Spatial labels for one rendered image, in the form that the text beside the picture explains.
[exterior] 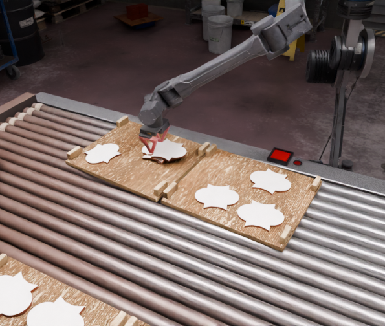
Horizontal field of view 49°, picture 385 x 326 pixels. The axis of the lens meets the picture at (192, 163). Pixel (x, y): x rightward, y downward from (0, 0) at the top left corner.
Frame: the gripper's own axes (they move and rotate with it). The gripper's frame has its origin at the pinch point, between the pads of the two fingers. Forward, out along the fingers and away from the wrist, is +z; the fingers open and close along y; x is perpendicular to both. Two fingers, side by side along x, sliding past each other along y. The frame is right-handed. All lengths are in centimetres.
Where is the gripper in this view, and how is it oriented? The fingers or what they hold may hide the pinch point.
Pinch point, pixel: (155, 145)
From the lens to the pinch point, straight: 153.0
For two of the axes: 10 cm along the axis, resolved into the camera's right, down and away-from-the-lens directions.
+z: 0.0, 8.2, 5.8
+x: -9.1, -2.3, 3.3
